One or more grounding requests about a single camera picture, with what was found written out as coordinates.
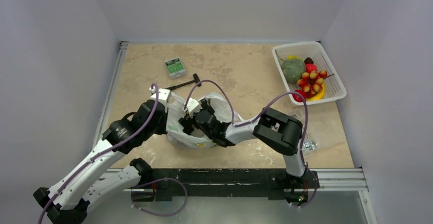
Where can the black rubber mallet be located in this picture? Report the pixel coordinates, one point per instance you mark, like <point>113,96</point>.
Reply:
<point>195,80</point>

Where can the white plastic shopping bag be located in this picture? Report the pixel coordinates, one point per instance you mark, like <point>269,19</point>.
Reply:
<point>197,139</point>

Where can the yellow fake banana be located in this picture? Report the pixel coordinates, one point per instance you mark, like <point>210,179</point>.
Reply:
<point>318,95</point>

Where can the clear compartment screw organizer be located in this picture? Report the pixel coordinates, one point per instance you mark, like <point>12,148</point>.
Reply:
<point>310,143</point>

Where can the dark maroon fake fruit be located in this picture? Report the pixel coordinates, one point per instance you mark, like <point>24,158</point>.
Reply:
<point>308,60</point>

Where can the red fake cherry bunch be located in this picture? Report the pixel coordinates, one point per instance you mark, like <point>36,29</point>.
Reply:
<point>312,83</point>

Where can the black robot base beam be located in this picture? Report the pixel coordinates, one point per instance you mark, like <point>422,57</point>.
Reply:
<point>275,184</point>

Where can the red fake apple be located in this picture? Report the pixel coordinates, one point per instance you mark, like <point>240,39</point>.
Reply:
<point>299,96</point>

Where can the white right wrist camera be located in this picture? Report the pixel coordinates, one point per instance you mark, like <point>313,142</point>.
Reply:
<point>191,107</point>

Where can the green fake melon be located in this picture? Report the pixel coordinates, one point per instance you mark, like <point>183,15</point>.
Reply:
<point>293,69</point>

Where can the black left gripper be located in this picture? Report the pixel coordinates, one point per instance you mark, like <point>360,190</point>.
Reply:
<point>162,129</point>

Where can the green labelled screw box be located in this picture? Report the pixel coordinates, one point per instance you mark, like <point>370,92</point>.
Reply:
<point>175,68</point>

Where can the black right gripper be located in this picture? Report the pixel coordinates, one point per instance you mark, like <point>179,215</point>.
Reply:
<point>191,120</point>

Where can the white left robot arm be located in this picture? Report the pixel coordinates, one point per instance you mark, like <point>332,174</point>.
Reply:
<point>69,200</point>

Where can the yellow fake lemon in basket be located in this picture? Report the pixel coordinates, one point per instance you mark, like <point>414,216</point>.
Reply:
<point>293,57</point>

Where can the red fake strawberry in basket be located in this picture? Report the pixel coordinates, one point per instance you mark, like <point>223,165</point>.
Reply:
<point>310,67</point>

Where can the aluminium frame rail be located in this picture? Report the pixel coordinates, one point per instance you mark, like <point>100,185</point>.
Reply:
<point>105,112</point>

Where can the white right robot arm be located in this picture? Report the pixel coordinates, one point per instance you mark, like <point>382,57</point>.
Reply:
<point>281,132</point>

